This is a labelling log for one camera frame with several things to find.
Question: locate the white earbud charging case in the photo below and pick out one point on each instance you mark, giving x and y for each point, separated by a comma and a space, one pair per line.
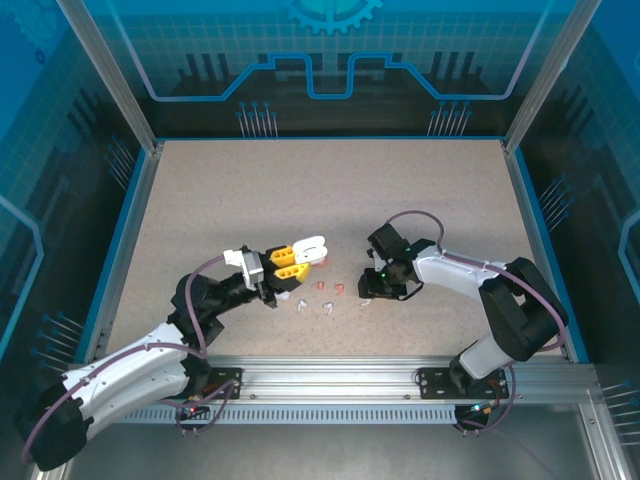
310, 255

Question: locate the pink earbud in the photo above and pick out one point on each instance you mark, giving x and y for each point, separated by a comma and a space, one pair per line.
340, 288
318, 286

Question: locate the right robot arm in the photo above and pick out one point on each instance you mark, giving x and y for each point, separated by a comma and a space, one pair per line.
450, 272

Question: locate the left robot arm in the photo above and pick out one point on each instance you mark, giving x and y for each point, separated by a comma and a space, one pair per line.
140, 370

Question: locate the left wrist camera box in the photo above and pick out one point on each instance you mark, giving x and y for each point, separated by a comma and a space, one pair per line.
254, 267

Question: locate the table side rail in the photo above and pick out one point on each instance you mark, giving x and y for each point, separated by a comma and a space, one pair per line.
125, 250
542, 250

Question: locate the long aluminium base rail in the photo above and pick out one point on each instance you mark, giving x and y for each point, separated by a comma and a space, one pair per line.
325, 375

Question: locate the blue printed enclosure panel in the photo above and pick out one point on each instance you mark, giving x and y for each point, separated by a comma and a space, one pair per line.
600, 150
200, 30
40, 150

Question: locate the aluminium frame post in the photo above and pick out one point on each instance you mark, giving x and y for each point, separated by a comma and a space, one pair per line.
112, 75
539, 75

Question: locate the aluminium lower frame rail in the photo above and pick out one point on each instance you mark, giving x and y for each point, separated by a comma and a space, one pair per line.
602, 440

